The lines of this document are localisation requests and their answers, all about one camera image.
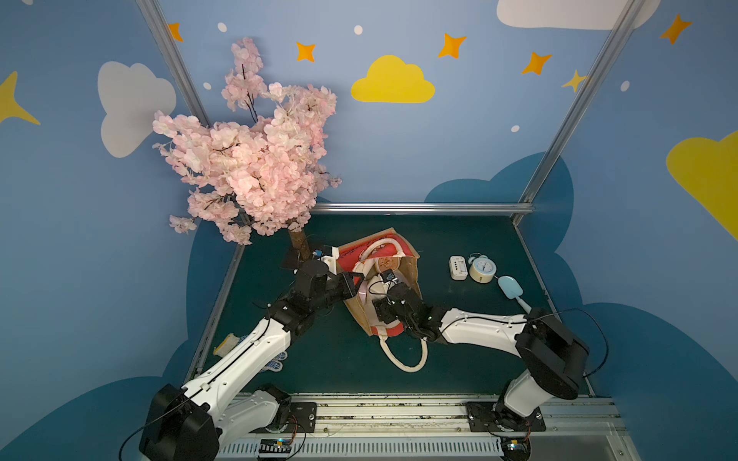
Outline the blue twin-bell alarm clock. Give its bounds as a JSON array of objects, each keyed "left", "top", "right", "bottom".
[{"left": 468, "top": 253, "right": 498, "bottom": 284}]

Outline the blue dotted work glove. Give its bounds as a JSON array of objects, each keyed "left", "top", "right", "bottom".
[{"left": 261, "top": 352, "right": 288, "bottom": 373}]

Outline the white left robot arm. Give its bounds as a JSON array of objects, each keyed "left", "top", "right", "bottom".
[{"left": 138, "top": 257, "right": 365, "bottom": 460}]

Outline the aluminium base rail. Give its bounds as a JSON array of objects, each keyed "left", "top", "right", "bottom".
[{"left": 208, "top": 391, "right": 640, "bottom": 460}]

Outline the light blue plastic spoon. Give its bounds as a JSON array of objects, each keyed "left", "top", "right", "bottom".
[{"left": 497, "top": 276, "right": 532, "bottom": 314}]

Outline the pink cherry blossom tree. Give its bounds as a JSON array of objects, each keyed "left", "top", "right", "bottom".
[{"left": 153, "top": 38, "right": 340, "bottom": 259}]

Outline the white rectangular alarm clock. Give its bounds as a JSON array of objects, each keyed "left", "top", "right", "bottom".
[{"left": 449, "top": 255, "right": 469, "bottom": 282}]

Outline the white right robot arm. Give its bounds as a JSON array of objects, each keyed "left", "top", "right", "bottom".
[{"left": 367, "top": 284, "right": 589, "bottom": 432}]

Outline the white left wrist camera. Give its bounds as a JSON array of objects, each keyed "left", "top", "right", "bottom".
[{"left": 312, "top": 245, "right": 340, "bottom": 275}]

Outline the red burlap canvas bag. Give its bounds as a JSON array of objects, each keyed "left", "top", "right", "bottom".
[{"left": 337, "top": 228, "right": 428, "bottom": 373}]

